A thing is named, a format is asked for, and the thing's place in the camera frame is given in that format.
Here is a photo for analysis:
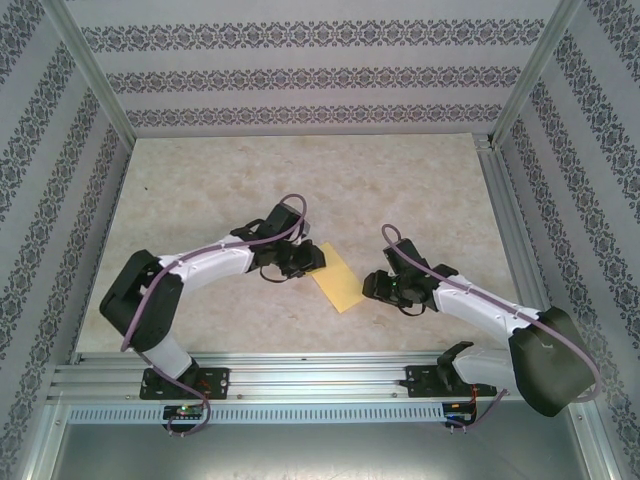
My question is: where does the small circuit board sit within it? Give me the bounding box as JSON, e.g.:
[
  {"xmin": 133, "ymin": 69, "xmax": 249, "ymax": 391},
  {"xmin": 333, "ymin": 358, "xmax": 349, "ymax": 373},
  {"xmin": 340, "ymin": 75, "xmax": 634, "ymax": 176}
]
[
  {"xmin": 163, "ymin": 403, "xmax": 206, "ymax": 421},
  {"xmin": 444, "ymin": 401, "xmax": 479, "ymax": 424}
]

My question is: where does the aluminium frame post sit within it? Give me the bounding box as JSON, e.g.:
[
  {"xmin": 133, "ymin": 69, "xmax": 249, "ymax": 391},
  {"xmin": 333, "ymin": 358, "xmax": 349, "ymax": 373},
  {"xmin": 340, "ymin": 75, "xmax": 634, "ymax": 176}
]
[
  {"xmin": 47, "ymin": 0, "xmax": 139, "ymax": 144},
  {"xmin": 492, "ymin": 0, "xmax": 584, "ymax": 146}
]

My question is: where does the left small circuit board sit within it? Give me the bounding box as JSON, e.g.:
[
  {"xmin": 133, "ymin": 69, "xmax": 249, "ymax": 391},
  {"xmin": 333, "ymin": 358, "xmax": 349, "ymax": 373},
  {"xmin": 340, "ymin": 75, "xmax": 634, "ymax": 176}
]
[{"xmin": 163, "ymin": 403, "xmax": 206, "ymax": 421}]

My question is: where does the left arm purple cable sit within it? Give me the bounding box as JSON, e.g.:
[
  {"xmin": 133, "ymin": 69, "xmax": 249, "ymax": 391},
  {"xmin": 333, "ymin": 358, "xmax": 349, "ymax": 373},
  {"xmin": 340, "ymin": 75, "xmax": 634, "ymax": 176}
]
[{"xmin": 121, "ymin": 194, "xmax": 309, "ymax": 439}]

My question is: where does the yellow paper sheet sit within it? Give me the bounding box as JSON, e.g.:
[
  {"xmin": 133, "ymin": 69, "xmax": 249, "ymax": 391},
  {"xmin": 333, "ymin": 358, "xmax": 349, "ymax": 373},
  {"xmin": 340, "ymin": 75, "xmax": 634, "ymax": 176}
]
[{"xmin": 308, "ymin": 241, "xmax": 363, "ymax": 315}]

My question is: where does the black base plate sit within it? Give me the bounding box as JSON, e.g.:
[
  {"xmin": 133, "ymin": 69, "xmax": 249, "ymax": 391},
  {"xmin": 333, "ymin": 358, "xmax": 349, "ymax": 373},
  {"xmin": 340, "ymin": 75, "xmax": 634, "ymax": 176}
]
[
  {"xmin": 139, "ymin": 367, "xmax": 232, "ymax": 401},
  {"xmin": 404, "ymin": 364, "xmax": 499, "ymax": 399}
]

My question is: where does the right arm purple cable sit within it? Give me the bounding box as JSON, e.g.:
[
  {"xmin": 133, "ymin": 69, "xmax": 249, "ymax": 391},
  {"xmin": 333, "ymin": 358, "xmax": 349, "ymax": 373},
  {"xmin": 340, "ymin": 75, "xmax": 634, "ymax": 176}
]
[{"xmin": 381, "ymin": 223, "xmax": 601, "ymax": 434}]

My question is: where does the long aluminium mounting rail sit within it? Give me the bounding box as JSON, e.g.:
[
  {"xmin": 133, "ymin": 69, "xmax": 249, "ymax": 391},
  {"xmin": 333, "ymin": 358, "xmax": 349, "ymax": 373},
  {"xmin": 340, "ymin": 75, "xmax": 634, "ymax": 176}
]
[{"xmin": 47, "ymin": 351, "xmax": 586, "ymax": 402}]

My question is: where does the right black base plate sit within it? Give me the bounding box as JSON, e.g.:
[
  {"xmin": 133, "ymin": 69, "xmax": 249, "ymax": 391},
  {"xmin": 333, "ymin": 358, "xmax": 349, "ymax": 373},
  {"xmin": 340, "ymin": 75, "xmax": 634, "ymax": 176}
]
[{"xmin": 404, "ymin": 364, "xmax": 499, "ymax": 399}]

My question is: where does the slotted grey cable duct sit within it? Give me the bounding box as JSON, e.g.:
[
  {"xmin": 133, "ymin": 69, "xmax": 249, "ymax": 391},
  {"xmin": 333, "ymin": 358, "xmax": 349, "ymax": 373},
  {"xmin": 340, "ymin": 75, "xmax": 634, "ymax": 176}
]
[{"xmin": 67, "ymin": 403, "xmax": 446, "ymax": 422}]

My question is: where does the right aluminium frame post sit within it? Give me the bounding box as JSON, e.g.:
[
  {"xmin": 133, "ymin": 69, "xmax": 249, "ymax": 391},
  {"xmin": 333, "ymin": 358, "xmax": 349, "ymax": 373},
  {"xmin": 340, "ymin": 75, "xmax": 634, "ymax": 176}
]
[{"xmin": 492, "ymin": 0, "xmax": 584, "ymax": 146}]

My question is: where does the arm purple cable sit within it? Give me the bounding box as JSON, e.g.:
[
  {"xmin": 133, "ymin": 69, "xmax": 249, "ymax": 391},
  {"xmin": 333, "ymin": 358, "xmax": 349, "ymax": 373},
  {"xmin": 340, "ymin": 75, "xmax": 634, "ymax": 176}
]
[
  {"xmin": 381, "ymin": 223, "xmax": 601, "ymax": 434},
  {"xmin": 121, "ymin": 194, "xmax": 309, "ymax": 439}
]

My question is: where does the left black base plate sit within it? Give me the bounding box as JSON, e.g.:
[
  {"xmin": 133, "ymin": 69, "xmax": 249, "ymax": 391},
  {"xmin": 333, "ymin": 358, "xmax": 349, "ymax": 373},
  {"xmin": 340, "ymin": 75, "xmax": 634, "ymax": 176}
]
[{"xmin": 139, "ymin": 367, "xmax": 232, "ymax": 401}]

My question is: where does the left aluminium frame post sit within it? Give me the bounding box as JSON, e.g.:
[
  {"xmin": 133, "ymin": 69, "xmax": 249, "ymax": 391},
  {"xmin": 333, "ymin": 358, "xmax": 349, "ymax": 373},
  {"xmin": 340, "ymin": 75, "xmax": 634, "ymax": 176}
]
[{"xmin": 47, "ymin": 0, "xmax": 139, "ymax": 144}]

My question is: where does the grey sheet metal panel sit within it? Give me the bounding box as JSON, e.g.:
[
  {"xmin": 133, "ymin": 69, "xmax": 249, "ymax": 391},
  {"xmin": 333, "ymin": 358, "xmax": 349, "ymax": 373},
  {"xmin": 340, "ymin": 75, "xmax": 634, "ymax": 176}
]
[{"xmin": 19, "ymin": 399, "xmax": 621, "ymax": 480}]

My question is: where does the right small circuit board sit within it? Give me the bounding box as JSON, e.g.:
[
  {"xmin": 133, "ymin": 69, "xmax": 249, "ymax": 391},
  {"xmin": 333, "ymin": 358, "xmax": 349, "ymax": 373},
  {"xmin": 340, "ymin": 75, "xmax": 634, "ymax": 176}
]
[{"xmin": 444, "ymin": 401, "xmax": 479, "ymax": 424}]

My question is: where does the aluminium side rail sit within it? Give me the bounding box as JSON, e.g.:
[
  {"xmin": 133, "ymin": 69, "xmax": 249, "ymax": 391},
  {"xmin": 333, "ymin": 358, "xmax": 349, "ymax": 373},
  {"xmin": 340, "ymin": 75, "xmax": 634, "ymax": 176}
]
[{"xmin": 474, "ymin": 133, "xmax": 569, "ymax": 360}]

